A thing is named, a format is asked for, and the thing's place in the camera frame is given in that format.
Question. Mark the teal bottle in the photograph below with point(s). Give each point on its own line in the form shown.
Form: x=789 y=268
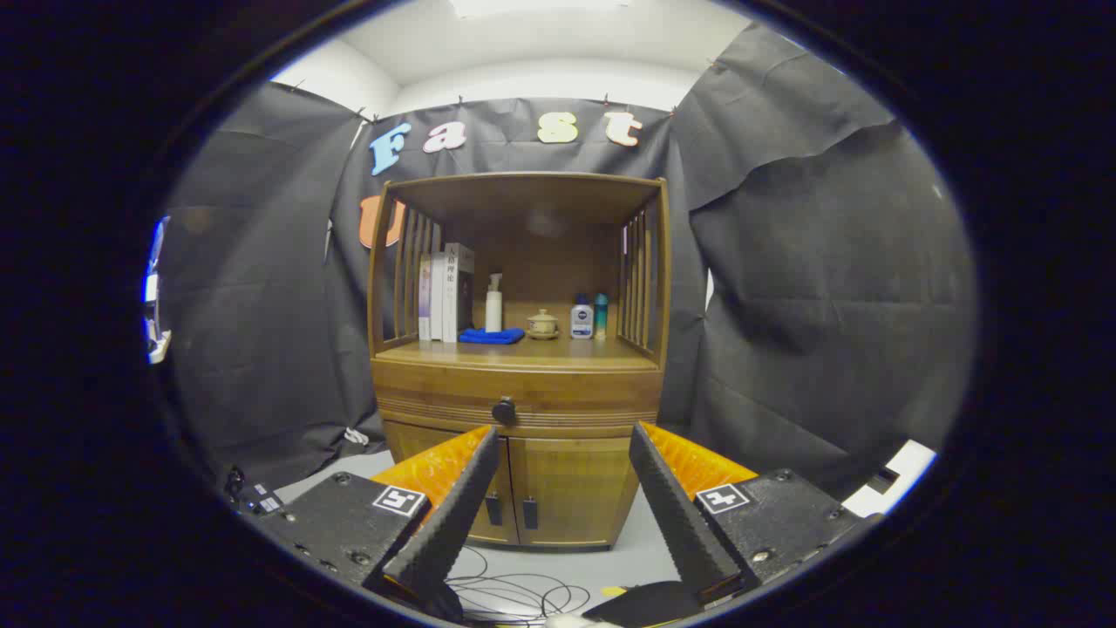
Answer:
x=601 y=316

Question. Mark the white spray bottle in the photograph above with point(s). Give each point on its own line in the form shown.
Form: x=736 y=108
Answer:
x=493 y=310

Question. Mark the black backdrop cloth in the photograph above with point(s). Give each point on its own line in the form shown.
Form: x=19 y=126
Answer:
x=828 y=305

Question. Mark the wooden drawer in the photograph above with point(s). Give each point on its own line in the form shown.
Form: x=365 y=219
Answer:
x=436 y=392

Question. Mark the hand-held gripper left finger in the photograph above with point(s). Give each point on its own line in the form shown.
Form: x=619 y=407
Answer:
x=453 y=515

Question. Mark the ceiling light panel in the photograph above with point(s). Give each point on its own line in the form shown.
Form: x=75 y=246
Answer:
x=540 y=7

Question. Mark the yellow floor tape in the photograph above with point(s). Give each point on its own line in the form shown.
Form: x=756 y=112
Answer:
x=613 y=591

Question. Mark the wooden cabinet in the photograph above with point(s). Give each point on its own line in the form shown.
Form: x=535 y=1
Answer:
x=523 y=196

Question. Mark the white lotion bottle blue cap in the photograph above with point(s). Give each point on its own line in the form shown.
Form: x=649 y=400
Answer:
x=581 y=321

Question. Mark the thin white book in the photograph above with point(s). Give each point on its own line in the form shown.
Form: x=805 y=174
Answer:
x=437 y=296

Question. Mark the wooden countertop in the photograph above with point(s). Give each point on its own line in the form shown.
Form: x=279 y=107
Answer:
x=567 y=351

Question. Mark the black drawer knob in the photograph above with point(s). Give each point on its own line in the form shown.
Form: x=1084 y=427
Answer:
x=504 y=411

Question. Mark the blue folded cloth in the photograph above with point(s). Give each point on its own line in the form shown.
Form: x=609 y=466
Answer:
x=493 y=336

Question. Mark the beige lidded tea cup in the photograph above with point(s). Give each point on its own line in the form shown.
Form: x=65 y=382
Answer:
x=542 y=325

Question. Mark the wooden cabinet door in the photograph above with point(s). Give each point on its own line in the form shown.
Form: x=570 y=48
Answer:
x=503 y=475
x=575 y=488

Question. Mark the pale purple spine book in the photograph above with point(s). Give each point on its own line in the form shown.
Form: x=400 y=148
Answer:
x=425 y=296

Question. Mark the thick white book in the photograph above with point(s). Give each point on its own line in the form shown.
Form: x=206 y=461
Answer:
x=452 y=292

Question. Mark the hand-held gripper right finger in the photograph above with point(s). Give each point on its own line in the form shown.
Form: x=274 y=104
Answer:
x=676 y=515

